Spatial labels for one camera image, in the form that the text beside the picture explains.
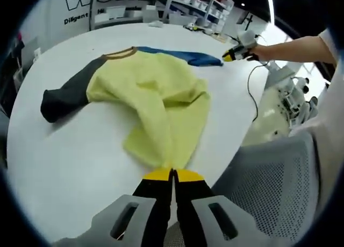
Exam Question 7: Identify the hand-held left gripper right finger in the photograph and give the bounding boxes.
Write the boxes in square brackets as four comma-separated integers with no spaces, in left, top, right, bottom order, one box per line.
[173,168,266,247]

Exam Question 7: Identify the person's right hand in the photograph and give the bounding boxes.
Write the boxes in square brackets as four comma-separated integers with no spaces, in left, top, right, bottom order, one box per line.
[246,45,269,61]

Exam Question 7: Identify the yellow blue grey garment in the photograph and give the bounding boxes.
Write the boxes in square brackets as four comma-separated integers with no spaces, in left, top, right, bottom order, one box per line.
[40,46,224,175]

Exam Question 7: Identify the black monitor on stand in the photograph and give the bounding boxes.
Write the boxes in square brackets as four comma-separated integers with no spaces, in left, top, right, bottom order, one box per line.
[236,11,254,30]

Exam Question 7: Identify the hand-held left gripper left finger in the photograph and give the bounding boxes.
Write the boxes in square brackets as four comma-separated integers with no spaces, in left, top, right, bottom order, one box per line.
[52,168,174,247]

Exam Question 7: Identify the grey flat box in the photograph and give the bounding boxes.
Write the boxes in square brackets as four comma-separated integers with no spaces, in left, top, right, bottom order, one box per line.
[169,11,189,25]

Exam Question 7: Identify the ceiling light strip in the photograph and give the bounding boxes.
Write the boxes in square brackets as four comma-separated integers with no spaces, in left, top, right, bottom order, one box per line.
[264,0,275,25]

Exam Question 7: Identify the grey mesh office chair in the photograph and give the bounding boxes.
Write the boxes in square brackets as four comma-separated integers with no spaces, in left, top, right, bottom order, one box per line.
[163,132,320,247]

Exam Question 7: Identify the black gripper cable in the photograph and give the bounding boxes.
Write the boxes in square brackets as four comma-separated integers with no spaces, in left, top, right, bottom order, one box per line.
[246,33,270,122]

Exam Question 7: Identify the yellow black tool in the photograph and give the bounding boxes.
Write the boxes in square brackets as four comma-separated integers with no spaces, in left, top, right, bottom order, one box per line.
[184,23,205,32]

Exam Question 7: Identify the row of white storage bins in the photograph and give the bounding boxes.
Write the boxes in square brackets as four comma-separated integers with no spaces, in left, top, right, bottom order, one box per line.
[104,0,232,23]

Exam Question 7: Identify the white robot machine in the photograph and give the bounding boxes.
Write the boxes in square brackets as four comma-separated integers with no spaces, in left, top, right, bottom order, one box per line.
[264,61,319,131]

